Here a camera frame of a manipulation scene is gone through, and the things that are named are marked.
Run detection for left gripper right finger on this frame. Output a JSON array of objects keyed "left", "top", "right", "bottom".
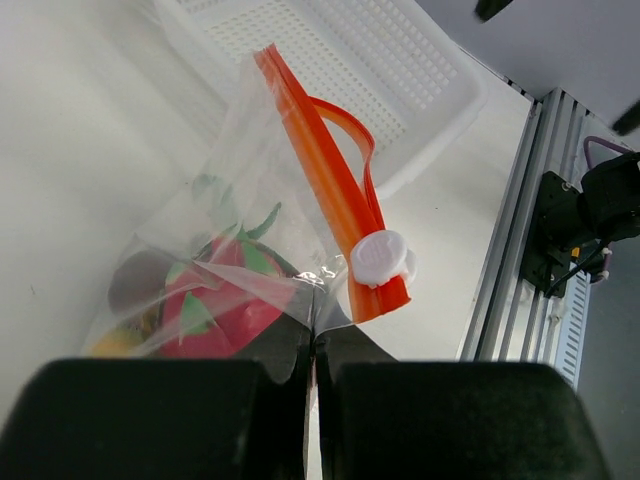
[{"left": 314, "top": 309, "right": 610, "bottom": 479}]

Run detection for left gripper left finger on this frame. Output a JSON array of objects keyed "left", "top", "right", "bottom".
[{"left": 1, "top": 316, "right": 311, "bottom": 479}]

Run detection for pink dragon fruit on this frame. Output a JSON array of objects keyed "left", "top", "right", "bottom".
[{"left": 159, "top": 204, "right": 297, "bottom": 359}]

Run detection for yellow green mango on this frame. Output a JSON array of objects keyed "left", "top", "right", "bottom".
[{"left": 89, "top": 328, "right": 144, "bottom": 358}]

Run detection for dark red apple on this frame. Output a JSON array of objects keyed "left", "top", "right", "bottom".
[{"left": 107, "top": 250, "right": 174, "bottom": 314}]

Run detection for clear zip bag orange zipper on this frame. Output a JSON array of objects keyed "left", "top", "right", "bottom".
[{"left": 84, "top": 45, "right": 417, "bottom": 358}]

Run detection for aluminium mounting rail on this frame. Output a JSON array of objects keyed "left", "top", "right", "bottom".
[{"left": 458, "top": 88, "right": 589, "bottom": 362}]

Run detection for white slotted cable duct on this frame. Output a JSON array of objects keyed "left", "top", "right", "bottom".
[{"left": 550, "top": 272, "right": 591, "bottom": 390}]

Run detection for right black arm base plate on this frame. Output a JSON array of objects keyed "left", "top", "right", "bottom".
[{"left": 520, "top": 171, "right": 593, "bottom": 298}]

